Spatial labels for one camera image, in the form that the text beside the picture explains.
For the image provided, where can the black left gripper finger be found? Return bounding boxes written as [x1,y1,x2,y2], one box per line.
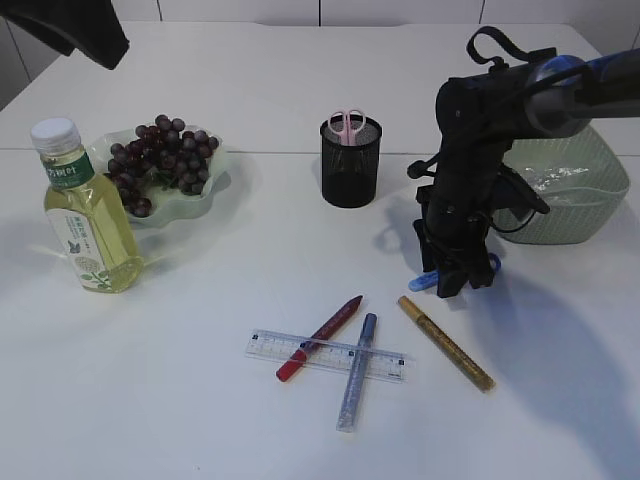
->
[1,0,129,70]

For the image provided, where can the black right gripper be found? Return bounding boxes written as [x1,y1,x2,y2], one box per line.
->
[412,66,538,298]

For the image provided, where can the blue scissors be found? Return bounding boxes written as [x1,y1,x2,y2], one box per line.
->
[408,253,502,292]

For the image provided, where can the clear plastic sheet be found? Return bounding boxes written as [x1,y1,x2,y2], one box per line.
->
[520,166,591,193]

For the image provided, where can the purple artificial grape bunch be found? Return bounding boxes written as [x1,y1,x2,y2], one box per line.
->
[105,114,221,218]

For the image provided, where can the yellow tea bottle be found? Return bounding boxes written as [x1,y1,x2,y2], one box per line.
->
[30,117,144,293]

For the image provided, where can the pink purple scissors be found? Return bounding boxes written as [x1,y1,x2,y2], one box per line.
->
[327,109,367,146]

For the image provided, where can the blue black right robot arm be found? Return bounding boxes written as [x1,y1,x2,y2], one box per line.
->
[407,49,639,298]

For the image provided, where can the gold glitter pen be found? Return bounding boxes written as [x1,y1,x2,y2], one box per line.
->
[397,296,496,393]

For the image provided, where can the red crayon pen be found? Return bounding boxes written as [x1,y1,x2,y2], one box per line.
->
[275,295,363,382]

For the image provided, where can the green plastic woven basket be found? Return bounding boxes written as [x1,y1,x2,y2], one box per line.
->
[493,127,630,245]

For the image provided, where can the black mesh pen holder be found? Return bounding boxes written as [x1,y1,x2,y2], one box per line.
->
[319,114,382,209]

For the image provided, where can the clear plastic ruler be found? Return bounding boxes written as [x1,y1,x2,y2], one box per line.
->
[245,329,413,382]

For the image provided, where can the blue glitter pen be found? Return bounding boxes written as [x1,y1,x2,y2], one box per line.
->
[336,313,377,433]

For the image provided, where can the green wavy glass plate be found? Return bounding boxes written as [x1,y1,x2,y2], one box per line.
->
[87,125,228,228]

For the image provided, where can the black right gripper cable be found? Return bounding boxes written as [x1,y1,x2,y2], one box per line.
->
[407,25,596,234]

